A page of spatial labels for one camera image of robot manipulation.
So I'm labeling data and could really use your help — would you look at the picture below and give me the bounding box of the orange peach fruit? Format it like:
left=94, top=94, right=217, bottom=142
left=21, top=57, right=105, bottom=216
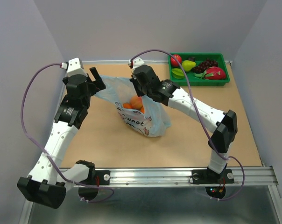
left=129, top=96, right=143, bottom=110

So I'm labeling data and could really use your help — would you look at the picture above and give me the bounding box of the light blue plastic bag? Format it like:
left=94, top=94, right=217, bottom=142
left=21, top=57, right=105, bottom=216
left=95, top=76, right=171, bottom=137

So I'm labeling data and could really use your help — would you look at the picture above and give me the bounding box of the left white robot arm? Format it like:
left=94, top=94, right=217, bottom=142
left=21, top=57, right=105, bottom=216
left=17, top=67, right=106, bottom=209

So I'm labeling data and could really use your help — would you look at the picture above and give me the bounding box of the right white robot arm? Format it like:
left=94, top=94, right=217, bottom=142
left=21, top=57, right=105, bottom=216
left=130, top=65, right=238, bottom=182

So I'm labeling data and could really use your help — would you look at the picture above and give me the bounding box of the pink dragon fruit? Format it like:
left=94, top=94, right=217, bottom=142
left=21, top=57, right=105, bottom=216
left=194, top=66, right=226, bottom=80

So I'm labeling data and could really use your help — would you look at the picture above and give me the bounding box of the orange tangerine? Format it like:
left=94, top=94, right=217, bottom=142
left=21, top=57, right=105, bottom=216
left=123, top=103, right=133, bottom=109

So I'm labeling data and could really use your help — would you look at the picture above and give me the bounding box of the green starfruit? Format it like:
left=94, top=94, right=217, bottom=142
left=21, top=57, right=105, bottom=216
left=171, top=68, right=185, bottom=79

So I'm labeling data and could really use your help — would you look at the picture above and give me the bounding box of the red apple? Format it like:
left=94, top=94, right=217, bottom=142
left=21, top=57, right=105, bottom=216
left=170, top=54, right=182, bottom=68

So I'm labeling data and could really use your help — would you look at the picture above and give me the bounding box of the yellow green pear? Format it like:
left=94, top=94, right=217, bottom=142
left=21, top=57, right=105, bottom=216
left=182, top=60, right=196, bottom=72

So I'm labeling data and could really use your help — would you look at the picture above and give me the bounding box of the green plastic tray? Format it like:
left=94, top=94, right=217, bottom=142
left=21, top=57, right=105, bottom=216
left=168, top=53, right=230, bottom=86

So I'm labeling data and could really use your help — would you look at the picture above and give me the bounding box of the purple grape bunch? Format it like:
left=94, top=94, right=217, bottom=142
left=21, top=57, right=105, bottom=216
left=192, top=58, right=218, bottom=74

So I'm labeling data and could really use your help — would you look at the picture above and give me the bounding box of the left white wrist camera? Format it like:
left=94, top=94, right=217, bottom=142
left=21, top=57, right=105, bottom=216
left=60, top=57, right=87, bottom=77

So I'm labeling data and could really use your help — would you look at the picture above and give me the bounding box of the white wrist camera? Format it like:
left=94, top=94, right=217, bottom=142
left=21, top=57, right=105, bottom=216
left=128, top=57, right=145, bottom=70
left=60, top=57, right=87, bottom=77

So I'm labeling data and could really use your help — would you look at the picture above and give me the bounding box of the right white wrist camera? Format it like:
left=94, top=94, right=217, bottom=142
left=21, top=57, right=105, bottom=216
left=128, top=57, right=145, bottom=70

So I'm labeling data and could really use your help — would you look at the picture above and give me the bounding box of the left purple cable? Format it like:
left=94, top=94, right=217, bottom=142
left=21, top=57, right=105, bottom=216
left=20, top=63, right=115, bottom=203

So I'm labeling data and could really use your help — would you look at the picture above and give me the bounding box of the purple cable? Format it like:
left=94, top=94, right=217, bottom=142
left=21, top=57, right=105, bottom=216
left=130, top=49, right=246, bottom=202
left=20, top=63, right=115, bottom=203

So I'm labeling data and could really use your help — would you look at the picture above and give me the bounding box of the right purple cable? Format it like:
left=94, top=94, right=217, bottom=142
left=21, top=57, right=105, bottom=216
left=130, top=49, right=246, bottom=202

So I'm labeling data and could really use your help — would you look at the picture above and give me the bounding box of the aluminium mounting rail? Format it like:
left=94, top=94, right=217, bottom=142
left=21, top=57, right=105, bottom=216
left=28, top=167, right=278, bottom=187

